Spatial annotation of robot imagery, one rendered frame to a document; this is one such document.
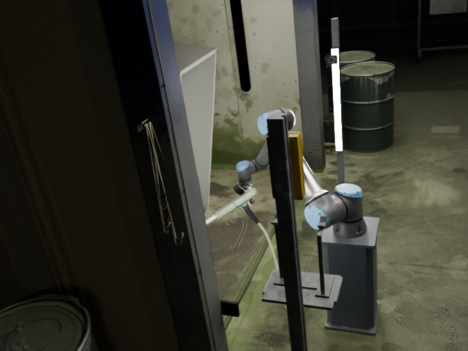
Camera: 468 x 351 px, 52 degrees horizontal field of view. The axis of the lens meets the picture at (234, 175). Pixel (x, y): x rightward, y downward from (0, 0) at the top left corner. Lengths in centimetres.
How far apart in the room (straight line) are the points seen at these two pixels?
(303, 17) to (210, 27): 92
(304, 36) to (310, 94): 55
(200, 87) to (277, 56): 160
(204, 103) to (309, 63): 164
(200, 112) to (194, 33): 177
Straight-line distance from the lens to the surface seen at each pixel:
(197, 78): 329
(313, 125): 488
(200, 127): 340
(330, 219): 263
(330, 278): 226
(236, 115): 507
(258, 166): 329
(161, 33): 195
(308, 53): 469
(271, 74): 482
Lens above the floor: 218
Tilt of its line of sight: 25 degrees down
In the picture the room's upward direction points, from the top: 8 degrees counter-clockwise
